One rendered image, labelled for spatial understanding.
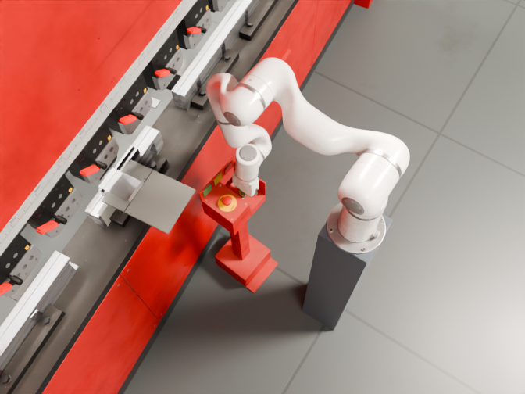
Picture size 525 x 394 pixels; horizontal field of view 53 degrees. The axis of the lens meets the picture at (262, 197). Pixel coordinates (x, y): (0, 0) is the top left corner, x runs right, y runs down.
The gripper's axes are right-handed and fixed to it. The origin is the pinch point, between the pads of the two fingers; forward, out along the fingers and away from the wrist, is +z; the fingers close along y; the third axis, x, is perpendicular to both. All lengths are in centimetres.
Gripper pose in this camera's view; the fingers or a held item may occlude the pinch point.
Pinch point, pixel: (245, 191)
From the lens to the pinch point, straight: 207.5
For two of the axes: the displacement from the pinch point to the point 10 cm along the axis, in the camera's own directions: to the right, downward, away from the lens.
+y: 7.8, 5.9, -2.1
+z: -0.5, 3.9, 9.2
